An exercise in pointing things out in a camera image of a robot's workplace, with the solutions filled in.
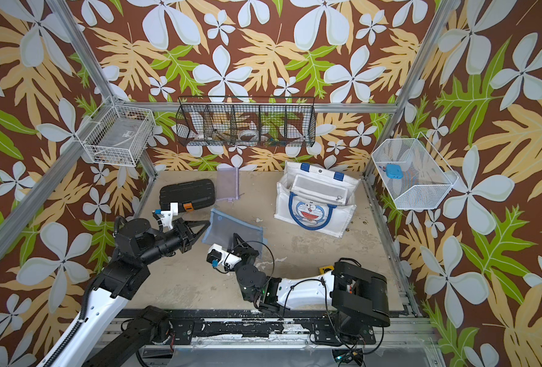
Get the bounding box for white wire basket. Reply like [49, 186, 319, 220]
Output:
[371, 134, 459, 211]
[78, 100, 156, 167]

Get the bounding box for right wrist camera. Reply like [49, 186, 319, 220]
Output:
[206, 244, 241, 273]

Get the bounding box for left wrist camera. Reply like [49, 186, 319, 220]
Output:
[153, 203, 179, 232]

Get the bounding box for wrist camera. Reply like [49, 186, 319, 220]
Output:
[206, 244, 241, 273]
[153, 203, 179, 232]

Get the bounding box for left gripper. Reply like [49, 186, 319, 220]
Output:
[139, 218, 209, 268]

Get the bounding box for white Doraemon canvas bag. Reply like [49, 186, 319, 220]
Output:
[274, 161, 360, 238]

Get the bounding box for white mesh pouch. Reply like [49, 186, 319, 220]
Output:
[291, 174, 353, 205]

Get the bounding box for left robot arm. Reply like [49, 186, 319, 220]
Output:
[40, 217, 211, 366]

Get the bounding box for white wire basket left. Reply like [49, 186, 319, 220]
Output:
[78, 100, 156, 167]

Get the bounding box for yellow tape measure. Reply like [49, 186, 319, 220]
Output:
[318, 265, 335, 275]

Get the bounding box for black wire basket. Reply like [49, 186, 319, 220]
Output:
[175, 96, 317, 147]

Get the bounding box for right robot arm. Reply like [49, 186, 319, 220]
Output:
[208, 233, 390, 337]

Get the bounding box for blue object in basket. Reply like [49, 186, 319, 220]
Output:
[385, 164, 403, 180]

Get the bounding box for black plastic tool case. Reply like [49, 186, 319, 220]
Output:
[159, 179, 216, 213]

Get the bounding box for white wire basket right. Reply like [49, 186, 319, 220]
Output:
[371, 134, 459, 211]

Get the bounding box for purple mesh pouch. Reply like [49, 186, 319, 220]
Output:
[215, 167, 240, 201]

